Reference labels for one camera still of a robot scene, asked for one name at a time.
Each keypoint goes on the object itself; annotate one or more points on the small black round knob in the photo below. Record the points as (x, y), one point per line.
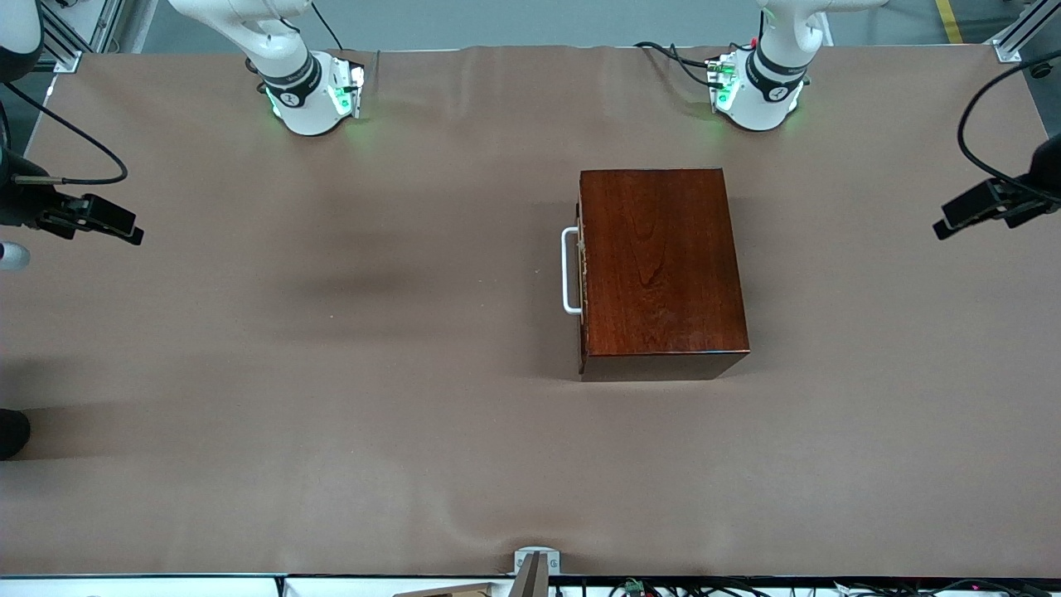
(1040, 71)

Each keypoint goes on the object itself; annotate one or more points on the grey metal bracket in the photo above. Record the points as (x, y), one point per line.
(537, 553)

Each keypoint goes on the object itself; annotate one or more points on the brown table cover mat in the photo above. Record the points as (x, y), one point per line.
(414, 456)

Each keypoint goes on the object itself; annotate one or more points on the brown wooden board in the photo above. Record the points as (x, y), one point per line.
(448, 591)

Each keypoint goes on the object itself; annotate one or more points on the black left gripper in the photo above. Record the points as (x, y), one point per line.
(1041, 196)

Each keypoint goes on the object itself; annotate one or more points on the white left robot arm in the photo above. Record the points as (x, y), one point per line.
(771, 99)

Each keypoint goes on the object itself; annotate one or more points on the dark brown wooden cabinet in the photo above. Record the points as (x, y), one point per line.
(663, 265)

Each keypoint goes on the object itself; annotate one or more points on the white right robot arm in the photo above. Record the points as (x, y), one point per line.
(298, 91)

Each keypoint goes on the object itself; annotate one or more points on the black round object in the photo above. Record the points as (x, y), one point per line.
(12, 433)

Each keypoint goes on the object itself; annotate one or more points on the grey metal post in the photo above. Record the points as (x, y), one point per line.
(530, 580)

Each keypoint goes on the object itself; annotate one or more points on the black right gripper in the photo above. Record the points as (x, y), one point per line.
(18, 207)

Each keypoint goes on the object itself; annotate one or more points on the aluminium frame profile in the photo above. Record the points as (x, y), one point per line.
(62, 40)
(1024, 31)

